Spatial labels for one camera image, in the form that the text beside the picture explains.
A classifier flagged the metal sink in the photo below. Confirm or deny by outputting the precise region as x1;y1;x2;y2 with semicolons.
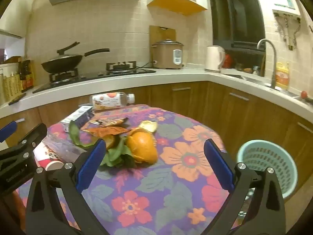
221;73;301;99

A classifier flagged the large orange peel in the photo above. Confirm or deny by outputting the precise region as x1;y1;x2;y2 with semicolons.
126;128;158;165

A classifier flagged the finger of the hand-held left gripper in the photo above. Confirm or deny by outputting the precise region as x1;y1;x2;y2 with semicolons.
0;123;48;167
0;121;18;143

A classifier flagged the wicker basket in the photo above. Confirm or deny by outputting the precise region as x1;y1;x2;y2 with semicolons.
2;75;23;102

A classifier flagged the small orange peel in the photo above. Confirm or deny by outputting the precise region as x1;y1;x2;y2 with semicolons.
137;120;158;133

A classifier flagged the black wok with lid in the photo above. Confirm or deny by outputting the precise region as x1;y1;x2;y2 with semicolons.
41;42;110;75

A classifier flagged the long green leaf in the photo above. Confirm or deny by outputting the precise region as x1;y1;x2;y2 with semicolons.
69;120;94;148

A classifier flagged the brown rice cooker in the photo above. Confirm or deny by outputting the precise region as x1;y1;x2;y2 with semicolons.
151;39;184;69

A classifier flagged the yellow dish soap bottle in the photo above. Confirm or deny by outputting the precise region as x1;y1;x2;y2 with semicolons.
276;62;290;91

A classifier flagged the wooden cutting board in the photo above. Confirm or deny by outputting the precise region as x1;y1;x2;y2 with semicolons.
149;25;176;65

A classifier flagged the dark sauce bottle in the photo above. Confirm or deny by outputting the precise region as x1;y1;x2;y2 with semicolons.
20;61;27;91
26;60;34;90

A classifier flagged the floral tablecloth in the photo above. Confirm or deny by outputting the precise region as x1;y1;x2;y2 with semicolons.
16;104;245;235

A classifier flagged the green leaf cluster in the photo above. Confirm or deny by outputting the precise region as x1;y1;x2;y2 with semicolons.
99;137;136;168

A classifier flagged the orange panda snack packet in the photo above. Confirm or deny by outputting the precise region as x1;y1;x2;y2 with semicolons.
33;137;85;172

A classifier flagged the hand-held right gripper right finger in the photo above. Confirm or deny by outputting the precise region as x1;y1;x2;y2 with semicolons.
203;138;286;235

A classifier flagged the metal faucet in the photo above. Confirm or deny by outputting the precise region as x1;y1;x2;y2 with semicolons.
257;39;278;90

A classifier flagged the white and blue milk carton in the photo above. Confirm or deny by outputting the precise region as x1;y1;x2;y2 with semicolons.
61;106;94;132

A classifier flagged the dark window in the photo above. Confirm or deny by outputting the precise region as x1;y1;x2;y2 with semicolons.
207;0;266;50

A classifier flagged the clear plastic drink bottle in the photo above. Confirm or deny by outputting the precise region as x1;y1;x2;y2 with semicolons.
92;92;135;110

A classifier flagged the white electric kettle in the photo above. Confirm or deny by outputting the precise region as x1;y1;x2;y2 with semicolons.
204;45;226;73

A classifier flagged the red jar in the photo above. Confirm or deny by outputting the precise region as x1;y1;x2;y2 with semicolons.
223;53;233;68

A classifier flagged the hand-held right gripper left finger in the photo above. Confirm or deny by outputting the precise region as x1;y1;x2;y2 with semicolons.
25;138;108;235

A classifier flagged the teal plastic basket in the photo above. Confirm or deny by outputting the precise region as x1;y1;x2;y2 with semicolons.
236;139;298;200

